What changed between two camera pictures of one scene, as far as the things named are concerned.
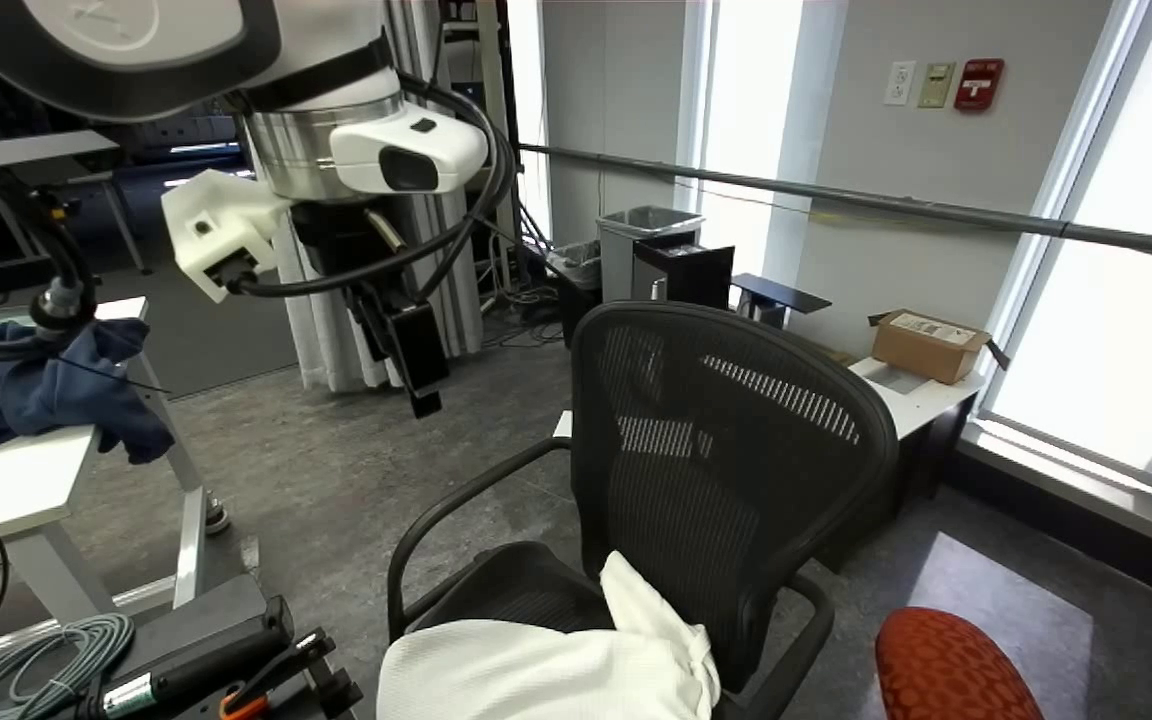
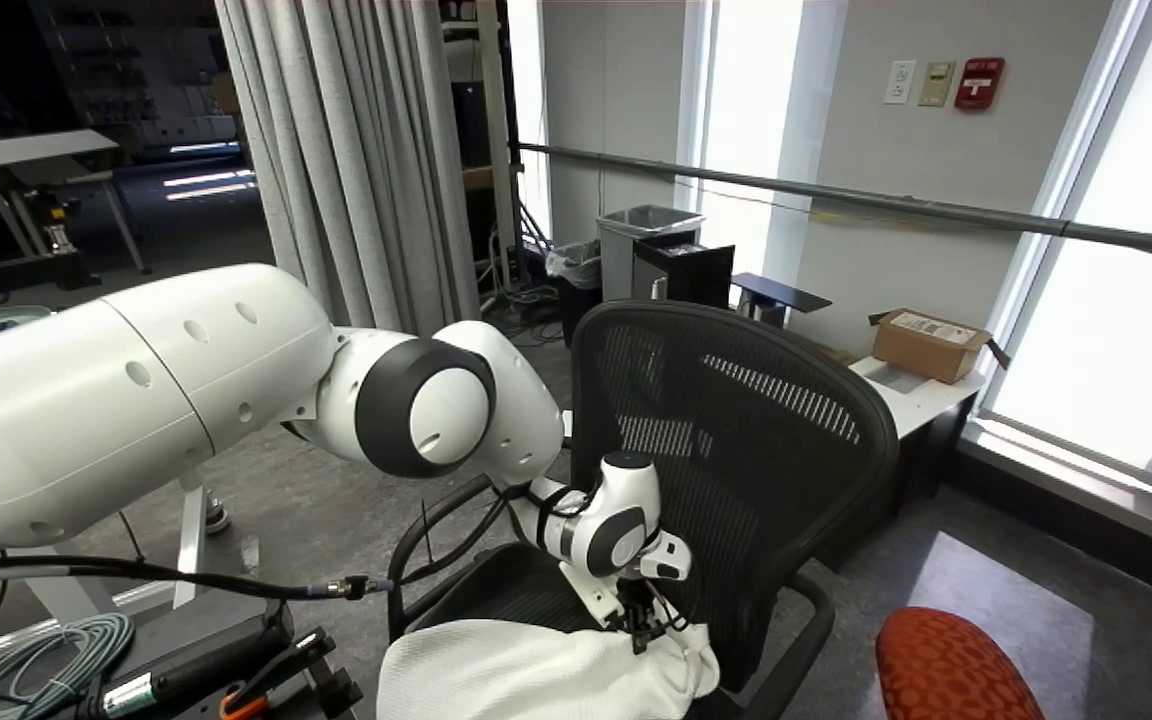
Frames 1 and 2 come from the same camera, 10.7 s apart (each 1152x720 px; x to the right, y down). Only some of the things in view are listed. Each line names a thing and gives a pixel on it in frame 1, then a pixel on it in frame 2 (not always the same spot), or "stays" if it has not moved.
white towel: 643,666 stays
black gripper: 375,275 to 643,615
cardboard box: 926,345 stays
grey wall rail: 1146,238 stays
